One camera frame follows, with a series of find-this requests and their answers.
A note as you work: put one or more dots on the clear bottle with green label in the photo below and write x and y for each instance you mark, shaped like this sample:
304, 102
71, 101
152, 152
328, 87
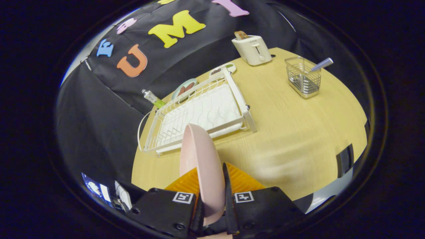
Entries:
152, 98

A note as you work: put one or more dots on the black backdrop cloth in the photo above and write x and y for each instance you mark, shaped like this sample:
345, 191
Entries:
99, 126

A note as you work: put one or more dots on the pink plate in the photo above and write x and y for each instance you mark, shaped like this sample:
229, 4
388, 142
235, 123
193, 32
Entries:
206, 172

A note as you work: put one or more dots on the white oval dish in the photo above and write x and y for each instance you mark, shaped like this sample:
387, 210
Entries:
229, 68

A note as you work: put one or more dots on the brown toast slice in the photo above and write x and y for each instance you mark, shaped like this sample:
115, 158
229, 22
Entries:
241, 35

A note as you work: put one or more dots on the brown sausage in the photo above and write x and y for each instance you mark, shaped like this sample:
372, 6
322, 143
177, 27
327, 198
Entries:
182, 92
190, 86

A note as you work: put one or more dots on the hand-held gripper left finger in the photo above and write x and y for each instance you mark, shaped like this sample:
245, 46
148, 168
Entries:
162, 212

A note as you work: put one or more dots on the white toaster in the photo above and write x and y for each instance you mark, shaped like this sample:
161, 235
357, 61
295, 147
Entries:
254, 49

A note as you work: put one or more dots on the white dish rack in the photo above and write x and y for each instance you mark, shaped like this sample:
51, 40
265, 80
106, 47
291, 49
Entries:
212, 109

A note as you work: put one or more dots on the pale green plate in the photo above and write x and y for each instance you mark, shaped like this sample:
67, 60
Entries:
176, 95

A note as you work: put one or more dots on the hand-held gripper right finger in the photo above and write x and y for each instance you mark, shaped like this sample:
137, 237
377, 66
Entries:
230, 212

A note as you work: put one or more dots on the lit screen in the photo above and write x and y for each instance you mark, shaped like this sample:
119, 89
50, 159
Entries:
94, 189

